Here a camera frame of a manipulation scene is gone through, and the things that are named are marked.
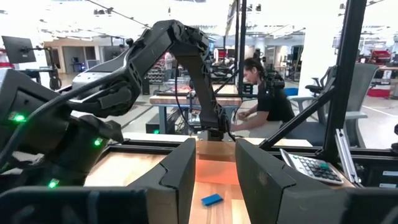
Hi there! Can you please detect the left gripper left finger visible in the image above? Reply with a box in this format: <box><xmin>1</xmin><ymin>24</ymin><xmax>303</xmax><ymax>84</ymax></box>
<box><xmin>129</xmin><ymin>138</ymin><xmax>197</xmax><ymax>224</ymax></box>

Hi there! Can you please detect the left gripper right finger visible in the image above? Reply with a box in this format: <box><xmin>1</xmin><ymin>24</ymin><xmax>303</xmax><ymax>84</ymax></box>
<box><xmin>234</xmin><ymin>138</ymin><xmax>345</xmax><ymax>224</ymax></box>

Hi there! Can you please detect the blue eraser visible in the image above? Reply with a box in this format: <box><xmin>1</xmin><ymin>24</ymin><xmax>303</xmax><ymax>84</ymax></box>
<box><xmin>201</xmin><ymin>193</ymin><xmax>224</xmax><ymax>207</ymax></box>

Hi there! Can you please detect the orange translucent plastic bin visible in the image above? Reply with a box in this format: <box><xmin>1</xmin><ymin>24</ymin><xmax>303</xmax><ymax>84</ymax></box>
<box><xmin>195</xmin><ymin>140</ymin><xmax>240</xmax><ymax>187</ymax></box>

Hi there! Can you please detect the silver gray calculator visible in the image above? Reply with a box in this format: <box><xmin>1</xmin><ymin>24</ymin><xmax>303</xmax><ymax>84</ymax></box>
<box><xmin>279</xmin><ymin>148</ymin><xmax>345</xmax><ymax>186</ymax></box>

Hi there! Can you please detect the person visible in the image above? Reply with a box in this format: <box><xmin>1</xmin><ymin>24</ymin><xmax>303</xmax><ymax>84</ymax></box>
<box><xmin>231</xmin><ymin>57</ymin><xmax>296</xmax><ymax>139</ymax></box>
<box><xmin>164</xmin><ymin>51</ymin><xmax>177</xmax><ymax>82</ymax></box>

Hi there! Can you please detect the wooden workbench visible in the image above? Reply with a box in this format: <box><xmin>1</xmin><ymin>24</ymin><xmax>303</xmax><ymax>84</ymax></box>
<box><xmin>149</xmin><ymin>83</ymin><xmax>243</xmax><ymax>135</ymax></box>

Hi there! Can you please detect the black computer monitor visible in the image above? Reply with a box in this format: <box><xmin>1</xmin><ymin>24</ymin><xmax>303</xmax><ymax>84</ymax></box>
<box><xmin>1</xmin><ymin>35</ymin><xmax>37</xmax><ymax>65</ymax></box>

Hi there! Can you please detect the gray office chair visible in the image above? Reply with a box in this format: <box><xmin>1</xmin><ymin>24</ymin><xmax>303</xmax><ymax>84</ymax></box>
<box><xmin>285</xmin><ymin>63</ymin><xmax>379</xmax><ymax>149</ymax></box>

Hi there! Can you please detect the red plastic bin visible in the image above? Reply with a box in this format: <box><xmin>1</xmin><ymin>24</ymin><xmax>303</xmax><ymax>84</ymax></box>
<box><xmin>366</xmin><ymin>88</ymin><xmax>391</xmax><ymax>98</ymax></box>
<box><xmin>371</xmin><ymin>49</ymin><xmax>392</xmax><ymax>62</ymax></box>

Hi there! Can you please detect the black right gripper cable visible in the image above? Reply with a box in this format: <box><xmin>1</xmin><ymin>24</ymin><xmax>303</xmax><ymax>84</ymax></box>
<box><xmin>0</xmin><ymin>67</ymin><xmax>131</xmax><ymax>166</ymax></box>

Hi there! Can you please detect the silver metal bracket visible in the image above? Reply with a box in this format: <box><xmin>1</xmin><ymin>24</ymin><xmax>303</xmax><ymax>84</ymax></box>
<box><xmin>335</xmin><ymin>128</ymin><xmax>359</xmax><ymax>184</ymax></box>

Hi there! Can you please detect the black metal rig post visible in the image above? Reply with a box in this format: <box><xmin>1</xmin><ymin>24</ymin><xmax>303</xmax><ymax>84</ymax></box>
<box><xmin>234</xmin><ymin>0</ymin><xmax>248</xmax><ymax>96</ymax></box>

